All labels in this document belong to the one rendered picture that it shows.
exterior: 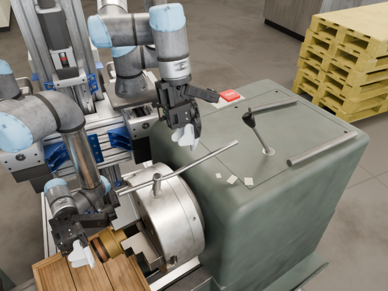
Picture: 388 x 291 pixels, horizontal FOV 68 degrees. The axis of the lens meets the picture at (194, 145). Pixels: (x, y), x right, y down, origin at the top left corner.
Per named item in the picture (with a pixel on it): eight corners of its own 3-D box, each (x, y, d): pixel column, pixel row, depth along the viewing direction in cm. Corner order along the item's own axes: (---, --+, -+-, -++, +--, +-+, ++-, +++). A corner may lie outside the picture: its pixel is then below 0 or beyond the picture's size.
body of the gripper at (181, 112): (159, 123, 76) (150, 78, 70) (187, 113, 79) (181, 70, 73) (173, 133, 70) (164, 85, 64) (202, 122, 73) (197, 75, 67)
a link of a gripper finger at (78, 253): (74, 277, 77) (65, 250, 83) (96, 265, 79) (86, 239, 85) (71, 271, 75) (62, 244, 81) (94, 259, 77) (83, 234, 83)
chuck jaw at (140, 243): (155, 222, 86) (175, 252, 78) (156, 232, 89) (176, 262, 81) (119, 241, 81) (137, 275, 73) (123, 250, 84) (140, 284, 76)
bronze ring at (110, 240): (114, 215, 85) (84, 232, 82) (128, 238, 80) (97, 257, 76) (121, 230, 92) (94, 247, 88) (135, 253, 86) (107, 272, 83)
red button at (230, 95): (230, 93, 116) (231, 88, 114) (240, 99, 112) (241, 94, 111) (218, 97, 113) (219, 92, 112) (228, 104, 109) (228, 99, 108)
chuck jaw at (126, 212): (145, 209, 91) (132, 175, 89) (150, 213, 87) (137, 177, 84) (111, 226, 87) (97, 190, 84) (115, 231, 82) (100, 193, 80)
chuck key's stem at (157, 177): (153, 203, 79) (155, 181, 71) (150, 196, 81) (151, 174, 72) (160, 200, 80) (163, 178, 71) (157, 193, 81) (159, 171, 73)
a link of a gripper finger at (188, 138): (177, 156, 78) (172, 126, 73) (196, 148, 80) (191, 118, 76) (183, 161, 76) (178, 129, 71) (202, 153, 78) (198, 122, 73)
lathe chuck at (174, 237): (146, 198, 112) (144, 146, 88) (189, 271, 96) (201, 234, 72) (124, 208, 108) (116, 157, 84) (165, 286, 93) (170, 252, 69)
